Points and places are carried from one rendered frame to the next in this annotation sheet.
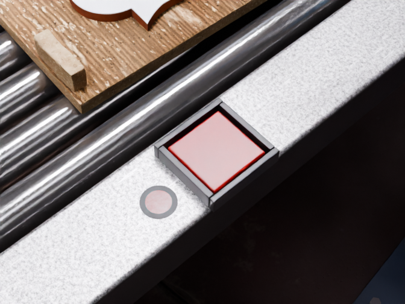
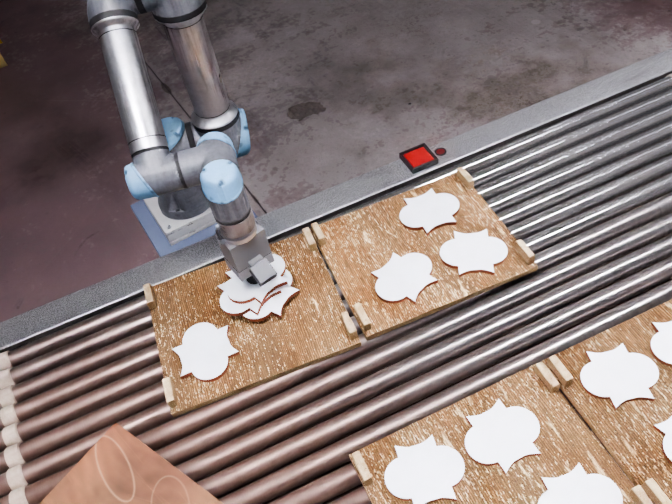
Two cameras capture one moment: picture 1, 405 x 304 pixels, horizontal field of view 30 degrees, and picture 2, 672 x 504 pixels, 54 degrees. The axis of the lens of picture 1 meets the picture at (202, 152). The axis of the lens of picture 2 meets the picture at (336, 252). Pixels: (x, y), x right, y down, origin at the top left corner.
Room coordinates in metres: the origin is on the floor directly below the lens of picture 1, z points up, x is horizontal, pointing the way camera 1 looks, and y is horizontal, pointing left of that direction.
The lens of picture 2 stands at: (1.62, 0.36, 2.10)
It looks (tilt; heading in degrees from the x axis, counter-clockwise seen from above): 49 degrees down; 208
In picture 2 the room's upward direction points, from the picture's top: 11 degrees counter-clockwise
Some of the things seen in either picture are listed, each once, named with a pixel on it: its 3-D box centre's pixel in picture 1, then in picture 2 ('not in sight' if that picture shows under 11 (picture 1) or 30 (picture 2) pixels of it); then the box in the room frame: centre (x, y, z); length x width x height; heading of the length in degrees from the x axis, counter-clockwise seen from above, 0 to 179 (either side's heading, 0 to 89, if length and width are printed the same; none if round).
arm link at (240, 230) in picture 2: not in sight; (234, 220); (0.86, -0.25, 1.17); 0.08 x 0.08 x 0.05
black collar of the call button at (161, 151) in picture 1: (216, 152); (418, 158); (0.35, -0.01, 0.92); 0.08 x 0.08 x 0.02; 43
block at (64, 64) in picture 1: (60, 60); (465, 177); (0.43, 0.13, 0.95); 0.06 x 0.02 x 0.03; 41
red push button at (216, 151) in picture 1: (216, 154); (418, 158); (0.35, -0.01, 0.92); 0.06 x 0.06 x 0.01; 43
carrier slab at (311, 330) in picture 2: not in sight; (247, 315); (0.93, -0.25, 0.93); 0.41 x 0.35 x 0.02; 129
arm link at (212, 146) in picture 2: not in sight; (210, 162); (0.79, -0.32, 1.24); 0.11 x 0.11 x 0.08; 34
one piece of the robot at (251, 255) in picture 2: not in sight; (249, 252); (0.88, -0.23, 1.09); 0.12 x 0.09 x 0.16; 56
